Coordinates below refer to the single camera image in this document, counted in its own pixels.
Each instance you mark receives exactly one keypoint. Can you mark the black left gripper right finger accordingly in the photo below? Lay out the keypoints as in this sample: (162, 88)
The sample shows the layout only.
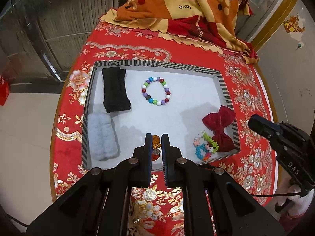
(179, 172)

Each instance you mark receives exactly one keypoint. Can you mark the red wall decoration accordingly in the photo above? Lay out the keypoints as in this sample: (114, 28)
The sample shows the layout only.
(293, 24)

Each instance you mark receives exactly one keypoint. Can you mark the orange red patterned blanket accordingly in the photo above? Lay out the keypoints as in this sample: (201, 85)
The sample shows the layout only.
(193, 22)

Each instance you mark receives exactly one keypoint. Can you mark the metal glass door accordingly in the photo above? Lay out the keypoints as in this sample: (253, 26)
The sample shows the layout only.
(41, 39)

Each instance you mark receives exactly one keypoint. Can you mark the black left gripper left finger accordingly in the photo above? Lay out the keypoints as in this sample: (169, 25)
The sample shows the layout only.
(134, 172)

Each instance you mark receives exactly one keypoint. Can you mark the white fluffy hair band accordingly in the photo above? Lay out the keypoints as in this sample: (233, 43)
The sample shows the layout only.
(101, 136)

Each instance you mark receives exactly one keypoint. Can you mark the red bag on floor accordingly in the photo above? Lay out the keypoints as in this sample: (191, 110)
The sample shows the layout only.
(4, 90)

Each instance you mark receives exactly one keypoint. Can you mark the striped white tray box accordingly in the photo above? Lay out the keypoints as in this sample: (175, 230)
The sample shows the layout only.
(195, 92)

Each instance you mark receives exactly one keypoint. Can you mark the red floral tablecloth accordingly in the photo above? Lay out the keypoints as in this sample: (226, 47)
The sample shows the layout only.
(254, 168)

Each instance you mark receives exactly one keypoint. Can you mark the red velvet bow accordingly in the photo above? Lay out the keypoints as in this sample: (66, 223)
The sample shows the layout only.
(217, 122)

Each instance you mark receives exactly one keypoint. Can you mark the black knitted hair band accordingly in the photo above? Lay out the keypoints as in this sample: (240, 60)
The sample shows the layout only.
(115, 95)

